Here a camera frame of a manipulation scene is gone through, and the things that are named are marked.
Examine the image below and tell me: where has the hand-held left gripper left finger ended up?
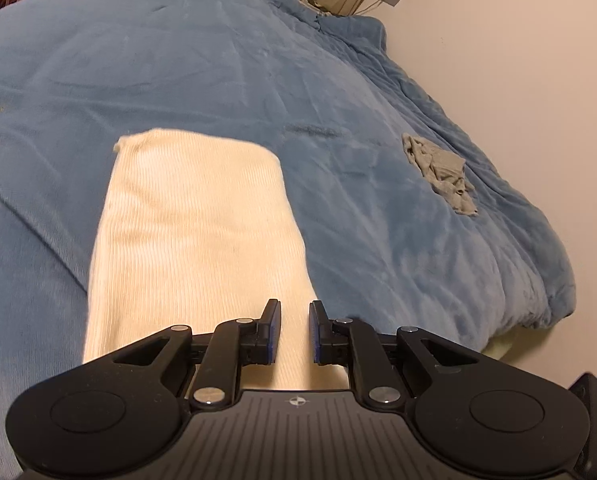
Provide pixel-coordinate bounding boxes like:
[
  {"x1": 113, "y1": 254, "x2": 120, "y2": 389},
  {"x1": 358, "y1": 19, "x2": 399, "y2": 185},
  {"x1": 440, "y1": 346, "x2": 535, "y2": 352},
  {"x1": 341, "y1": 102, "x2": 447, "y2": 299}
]
[{"x1": 113, "y1": 299, "x2": 282, "y2": 409}]

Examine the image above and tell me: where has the grey crumpled cloth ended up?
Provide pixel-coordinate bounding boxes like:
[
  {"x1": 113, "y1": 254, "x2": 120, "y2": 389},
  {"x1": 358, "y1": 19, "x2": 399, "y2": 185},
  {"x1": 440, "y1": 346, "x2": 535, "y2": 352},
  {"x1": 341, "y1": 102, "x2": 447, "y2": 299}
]
[{"x1": 401, "y1": 132, "x2": 479, "y2": 217}]

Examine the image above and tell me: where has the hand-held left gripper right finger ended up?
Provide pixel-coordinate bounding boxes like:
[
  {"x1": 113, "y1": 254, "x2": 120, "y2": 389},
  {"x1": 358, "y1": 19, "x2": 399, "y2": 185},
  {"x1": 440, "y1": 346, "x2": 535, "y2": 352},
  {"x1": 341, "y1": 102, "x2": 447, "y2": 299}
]
[{"x1": 309, "y1": 300, "x2": 480, "y2": 407}]

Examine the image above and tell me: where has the cream bed mattress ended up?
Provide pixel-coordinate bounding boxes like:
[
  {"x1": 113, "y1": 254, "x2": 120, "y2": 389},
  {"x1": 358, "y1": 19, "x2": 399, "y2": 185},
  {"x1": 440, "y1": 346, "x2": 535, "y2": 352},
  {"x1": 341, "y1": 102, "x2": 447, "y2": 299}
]
[{"x1": 488, "y1": 329, "x2": 526, "y2": 358}]

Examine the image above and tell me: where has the cream knit sweater vest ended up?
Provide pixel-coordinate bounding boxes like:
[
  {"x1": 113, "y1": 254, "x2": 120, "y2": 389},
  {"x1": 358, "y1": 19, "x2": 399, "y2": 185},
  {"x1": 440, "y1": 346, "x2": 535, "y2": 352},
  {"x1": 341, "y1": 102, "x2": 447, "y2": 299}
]
[{"x1": 82, "y1": 128, "x2": 351, "y2": 391}]

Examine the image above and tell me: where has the blue fleece blanket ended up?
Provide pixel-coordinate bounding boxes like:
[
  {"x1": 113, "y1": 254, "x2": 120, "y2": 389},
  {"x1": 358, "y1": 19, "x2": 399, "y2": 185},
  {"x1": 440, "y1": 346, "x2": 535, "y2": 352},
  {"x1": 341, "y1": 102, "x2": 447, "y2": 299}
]
[{"x1": 0, "y1": 0, "x2": 577, "y2": 478}]

